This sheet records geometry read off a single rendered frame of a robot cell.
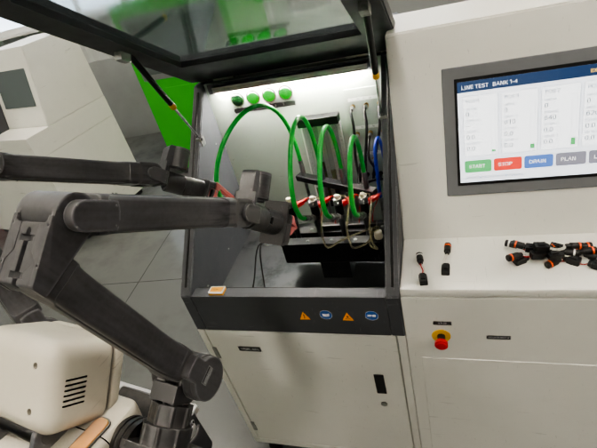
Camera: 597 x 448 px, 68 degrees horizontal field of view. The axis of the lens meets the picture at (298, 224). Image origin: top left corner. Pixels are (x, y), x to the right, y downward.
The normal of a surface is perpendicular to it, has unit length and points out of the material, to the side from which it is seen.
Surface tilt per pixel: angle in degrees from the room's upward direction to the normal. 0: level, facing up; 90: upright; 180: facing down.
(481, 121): 76
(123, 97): 90
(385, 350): 90
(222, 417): 0
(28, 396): 47
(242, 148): 90
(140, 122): 90
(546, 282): 0
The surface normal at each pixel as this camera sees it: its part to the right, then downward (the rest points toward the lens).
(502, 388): -0.23, 0.59
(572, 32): -0.28, 0.39
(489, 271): -0.22, -0.80
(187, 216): 0.89, 0.11
